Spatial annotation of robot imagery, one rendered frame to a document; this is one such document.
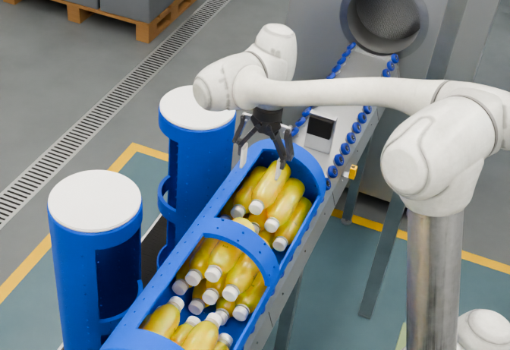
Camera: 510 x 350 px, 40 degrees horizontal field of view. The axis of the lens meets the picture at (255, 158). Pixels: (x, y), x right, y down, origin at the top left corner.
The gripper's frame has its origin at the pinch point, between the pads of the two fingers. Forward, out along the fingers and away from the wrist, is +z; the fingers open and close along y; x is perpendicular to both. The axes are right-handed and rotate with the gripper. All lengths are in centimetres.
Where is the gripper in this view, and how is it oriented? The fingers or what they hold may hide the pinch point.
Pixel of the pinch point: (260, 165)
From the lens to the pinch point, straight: 191.4
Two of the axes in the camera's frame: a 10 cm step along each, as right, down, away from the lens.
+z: -0.9, 7.8, 6.2
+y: -9.2, -3.1, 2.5
